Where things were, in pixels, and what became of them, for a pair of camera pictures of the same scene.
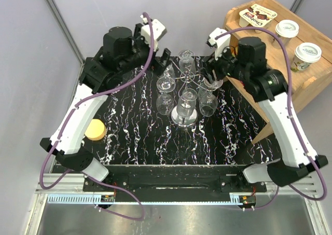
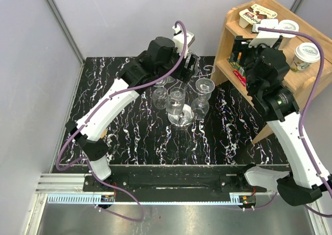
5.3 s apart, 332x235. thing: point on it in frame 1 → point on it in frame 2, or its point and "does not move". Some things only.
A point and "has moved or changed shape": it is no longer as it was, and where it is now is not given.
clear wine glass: x=186 y=105 → x=175 y=100
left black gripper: x=159 y=66 → x=185 y=73
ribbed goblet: x=169 y=72 has moved or changed shape
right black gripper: x=213 y=64 → x=241 y=45
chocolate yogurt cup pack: x=256 y=16 does not move
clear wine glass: x=208 y=104 → x=200 y=107
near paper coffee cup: x=305 y=53 does not move
